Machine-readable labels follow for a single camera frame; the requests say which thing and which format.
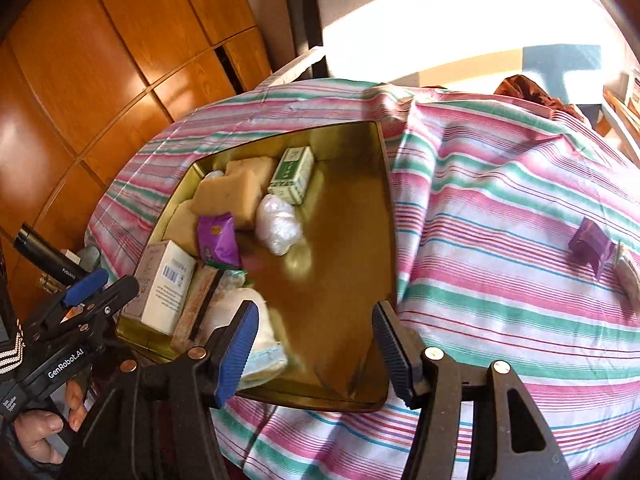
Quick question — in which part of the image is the black white striped cloth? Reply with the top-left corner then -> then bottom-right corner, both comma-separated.
0,327 -> 27,376

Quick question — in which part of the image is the black thermos bottle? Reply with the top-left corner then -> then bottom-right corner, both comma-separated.
12,224 -> 91,286

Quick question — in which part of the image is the wooden wardrobe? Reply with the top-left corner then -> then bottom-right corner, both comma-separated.
0,0 -> 273,321

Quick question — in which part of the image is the brown snack packet dark stripe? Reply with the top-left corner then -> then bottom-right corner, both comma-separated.
170,260 -> 228,356

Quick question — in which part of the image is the brown orange jacket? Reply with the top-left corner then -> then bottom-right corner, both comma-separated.
492,74 -> 593,123

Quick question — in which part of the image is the white plastic bag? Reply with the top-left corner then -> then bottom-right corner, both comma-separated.
256,192 -> 304,256

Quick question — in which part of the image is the person's left hand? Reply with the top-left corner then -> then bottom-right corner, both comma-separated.
12,379 -> 90,465

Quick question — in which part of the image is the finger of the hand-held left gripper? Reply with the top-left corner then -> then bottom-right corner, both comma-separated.
22,275 -> 140,347
60,267 -> 110,311

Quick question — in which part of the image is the pink green striped bedsheet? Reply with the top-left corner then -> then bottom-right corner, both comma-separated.
85,77 -> 640,480

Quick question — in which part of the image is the gold metal tin box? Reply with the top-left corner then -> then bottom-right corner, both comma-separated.
116,121 -> 398,413

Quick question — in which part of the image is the green striped white box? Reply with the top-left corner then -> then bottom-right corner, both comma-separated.
267,146 -> 316,206

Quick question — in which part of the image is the purple foil packet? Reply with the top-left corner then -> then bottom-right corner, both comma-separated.
196,211 -> 242,268

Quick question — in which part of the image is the white barcode box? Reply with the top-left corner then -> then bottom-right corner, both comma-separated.
121,240 -> 197,336

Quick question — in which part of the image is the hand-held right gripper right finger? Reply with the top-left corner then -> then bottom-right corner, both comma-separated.
371,301 -> 573,480

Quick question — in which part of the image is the rattan glass-top table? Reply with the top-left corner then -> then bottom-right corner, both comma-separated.
595,67 -> 640,156

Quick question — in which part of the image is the small purple box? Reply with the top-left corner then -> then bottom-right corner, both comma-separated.
567,216 -> 615,279

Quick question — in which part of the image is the yellow sponge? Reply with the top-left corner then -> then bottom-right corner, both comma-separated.
162,199 -> 203,256
190,166 -> 263,231

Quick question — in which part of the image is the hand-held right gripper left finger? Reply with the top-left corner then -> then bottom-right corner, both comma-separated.
60,300 -> 261,480

